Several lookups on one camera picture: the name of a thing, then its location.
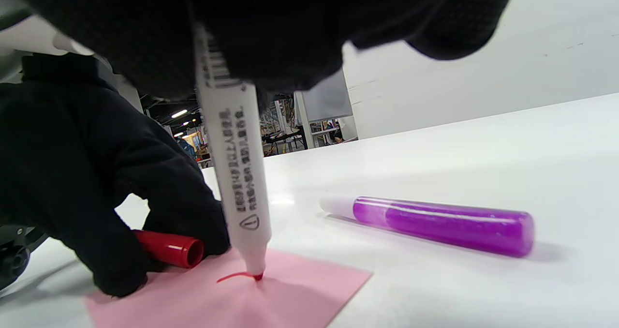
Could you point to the person's right hand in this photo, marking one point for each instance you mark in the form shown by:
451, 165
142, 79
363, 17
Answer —
290, 23

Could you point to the person's left hand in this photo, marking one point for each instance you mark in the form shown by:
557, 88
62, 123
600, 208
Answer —
72, 163

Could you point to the red marker cap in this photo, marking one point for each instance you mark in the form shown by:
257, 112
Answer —
169, 247

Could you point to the white marker pen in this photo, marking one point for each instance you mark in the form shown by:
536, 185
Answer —
239, 173

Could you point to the pink heart outline paper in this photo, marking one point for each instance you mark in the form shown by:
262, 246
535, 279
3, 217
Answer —
271, 304

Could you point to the purple glitter glue pen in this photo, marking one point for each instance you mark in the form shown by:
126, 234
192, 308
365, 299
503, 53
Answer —
435, 224

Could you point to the black left hand controller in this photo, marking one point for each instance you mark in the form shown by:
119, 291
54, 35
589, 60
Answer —
14, 260

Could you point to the white standing board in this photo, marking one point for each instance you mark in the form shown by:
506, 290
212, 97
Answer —
483, 91

